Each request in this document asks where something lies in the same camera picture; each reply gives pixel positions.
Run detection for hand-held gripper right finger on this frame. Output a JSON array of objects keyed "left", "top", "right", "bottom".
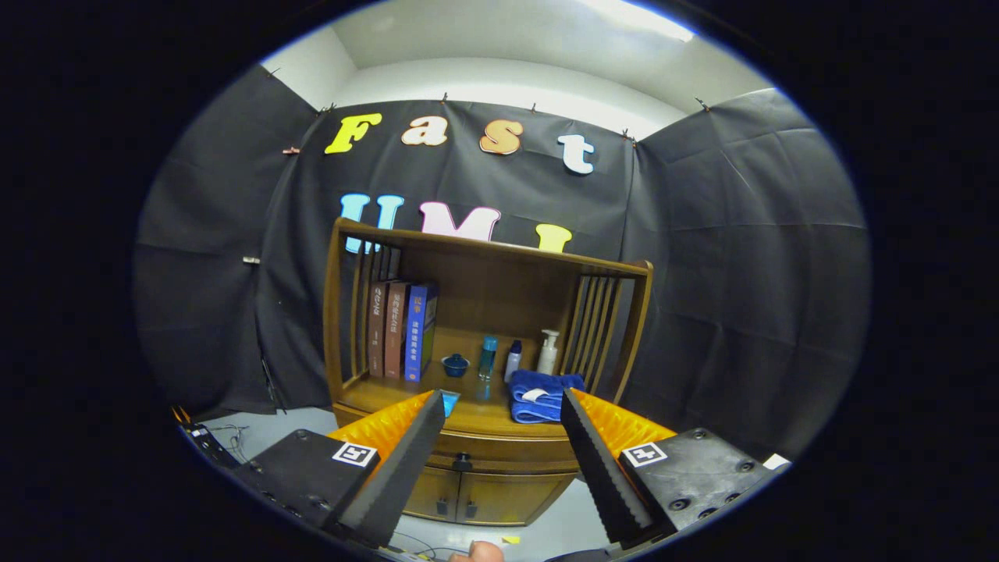
[{"left": 560, "top": 388, "right": 781, "bottom": 547}]

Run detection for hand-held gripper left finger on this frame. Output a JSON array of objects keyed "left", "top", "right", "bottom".
[{"left": 234, "top": 389, "right": 446, "bottom": 550}]

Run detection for wooden drawer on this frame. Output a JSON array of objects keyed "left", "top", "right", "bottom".
[{"left": 428, "top": 433, "right": 578, "bottom": 475}]

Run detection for wooden cabinet door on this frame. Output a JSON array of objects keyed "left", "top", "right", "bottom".
[
  {"left": 402, "top": 466, "right": 461, "bottom": 522},
  {"left": 457, "top": 471, "right": 577, "bottom": 526}
]

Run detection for wooden countertop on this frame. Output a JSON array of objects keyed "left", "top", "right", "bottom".
[{"left": 336, "top": 328, "right": 625, "bottom": 442}]

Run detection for wooden cabinet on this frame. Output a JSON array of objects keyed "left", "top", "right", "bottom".
[{"left": 322, "top": 217, "right": 655, "bottom": 526}]

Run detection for blue folded towel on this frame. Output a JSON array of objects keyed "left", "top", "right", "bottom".
[{"left": 509, "top": 369, "right": 586, "bottom": 425}]

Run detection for blue book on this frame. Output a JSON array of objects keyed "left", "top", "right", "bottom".
[{"left": 404, "top": 283, "right": 438, "bottom": 383}]

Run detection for reddish brown book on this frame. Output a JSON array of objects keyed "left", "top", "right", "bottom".
[{"left": 384, "top": 281, "right": 411, "bottom": 380}]

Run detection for dark brown book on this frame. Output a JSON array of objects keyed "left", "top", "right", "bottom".
[{"left": 367, "top": 281, "right": 389, "bottom": 378}]

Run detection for black device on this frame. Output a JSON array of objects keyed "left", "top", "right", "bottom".
[{"left": 178, "top": 410, "right": 239, "bottom": 469}]

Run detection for black backdrop cloth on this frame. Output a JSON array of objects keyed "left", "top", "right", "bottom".
[{"left": 131, "top": 66, "right": 873, "bottom": 461}]

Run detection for floor cables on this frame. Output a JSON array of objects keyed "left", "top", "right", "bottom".
[{"left": 390, "top": 531, "right": 446, "bottom": 559}]

